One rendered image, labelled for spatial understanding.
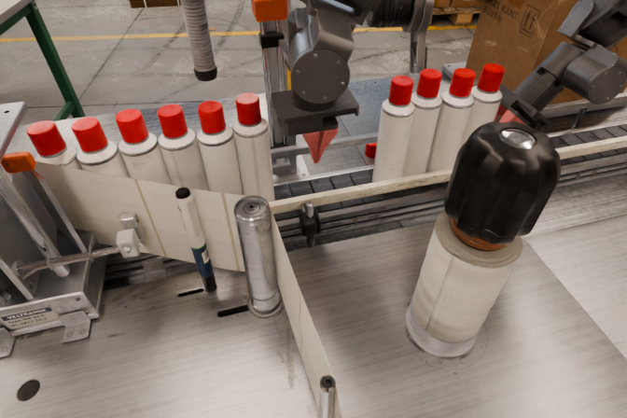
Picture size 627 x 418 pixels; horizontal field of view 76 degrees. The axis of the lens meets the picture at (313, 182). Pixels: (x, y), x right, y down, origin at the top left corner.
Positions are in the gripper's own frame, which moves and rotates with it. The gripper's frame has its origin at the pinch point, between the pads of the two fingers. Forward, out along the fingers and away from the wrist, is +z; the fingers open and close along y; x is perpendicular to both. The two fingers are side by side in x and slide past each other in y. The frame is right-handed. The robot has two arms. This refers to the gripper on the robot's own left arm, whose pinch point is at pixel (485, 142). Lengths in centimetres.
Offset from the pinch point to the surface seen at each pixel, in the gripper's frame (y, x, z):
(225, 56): -260, 32, 90
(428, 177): 3.8, -9.1, 9.7
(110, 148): 0, -55, 28
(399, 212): 4.8, -9.4, 17.6
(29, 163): 6, -63, 29
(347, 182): -2.4, -17.0, 19.8
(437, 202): 4.8, -4.0, 12.7
